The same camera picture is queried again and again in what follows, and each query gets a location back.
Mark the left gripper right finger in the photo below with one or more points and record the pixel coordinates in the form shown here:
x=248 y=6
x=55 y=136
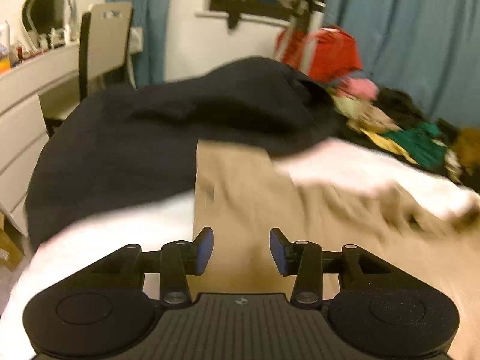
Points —
x=303 y=260

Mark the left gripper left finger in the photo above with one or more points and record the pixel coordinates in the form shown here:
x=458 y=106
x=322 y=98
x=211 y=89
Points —
x=178 y=260

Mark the beige printed t-shirt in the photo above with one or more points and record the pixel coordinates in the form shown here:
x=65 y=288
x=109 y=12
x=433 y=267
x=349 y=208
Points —
x=334 y=195

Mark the yellow beige clothes pile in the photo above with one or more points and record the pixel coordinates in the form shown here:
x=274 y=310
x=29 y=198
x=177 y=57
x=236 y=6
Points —
x=365 y=118

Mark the black clothes pile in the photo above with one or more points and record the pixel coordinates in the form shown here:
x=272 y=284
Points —
x=399 y=106

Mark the pastel tie-dye bed sheet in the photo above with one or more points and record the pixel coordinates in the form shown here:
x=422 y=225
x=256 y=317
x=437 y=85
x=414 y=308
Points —
x=150 y=225

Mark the black garment on bed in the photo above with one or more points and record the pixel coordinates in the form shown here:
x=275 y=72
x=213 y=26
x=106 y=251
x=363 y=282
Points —
x=124 y=147

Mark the green garment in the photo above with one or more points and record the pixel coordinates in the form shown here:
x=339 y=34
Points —
x=422 y=143

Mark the pink folded garment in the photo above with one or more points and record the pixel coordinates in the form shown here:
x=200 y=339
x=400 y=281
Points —
x=358 y=88

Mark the brown paper bag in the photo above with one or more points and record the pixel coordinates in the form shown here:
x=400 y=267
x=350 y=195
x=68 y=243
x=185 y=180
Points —
x=467 y=149

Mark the red garment on stand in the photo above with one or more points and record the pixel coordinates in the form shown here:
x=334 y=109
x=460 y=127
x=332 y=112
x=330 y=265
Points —
x=335 y=54

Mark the white dresser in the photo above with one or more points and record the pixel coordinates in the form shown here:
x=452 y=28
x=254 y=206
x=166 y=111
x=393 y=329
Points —
x=23 y=129

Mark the silver tripod stand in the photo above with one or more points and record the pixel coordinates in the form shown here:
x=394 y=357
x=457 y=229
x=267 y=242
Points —
x=307 y=18

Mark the beige black chair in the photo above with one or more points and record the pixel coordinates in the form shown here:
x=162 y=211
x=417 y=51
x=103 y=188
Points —
x=104 y=59

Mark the right blue curtain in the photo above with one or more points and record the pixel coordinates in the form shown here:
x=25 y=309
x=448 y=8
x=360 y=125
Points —
x=426 y=48

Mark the blue curtain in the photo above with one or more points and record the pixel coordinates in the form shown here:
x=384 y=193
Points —
x=426 y=48
x=152 y=17

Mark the orange box on dresser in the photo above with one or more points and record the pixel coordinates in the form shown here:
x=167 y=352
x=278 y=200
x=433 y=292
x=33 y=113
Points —
x=5 y=63

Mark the left blue curtain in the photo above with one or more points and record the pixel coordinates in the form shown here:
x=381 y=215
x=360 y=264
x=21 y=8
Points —
x=152 y=17

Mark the wavy black mirror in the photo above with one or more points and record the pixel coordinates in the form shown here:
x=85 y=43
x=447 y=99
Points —
x=40 y=16

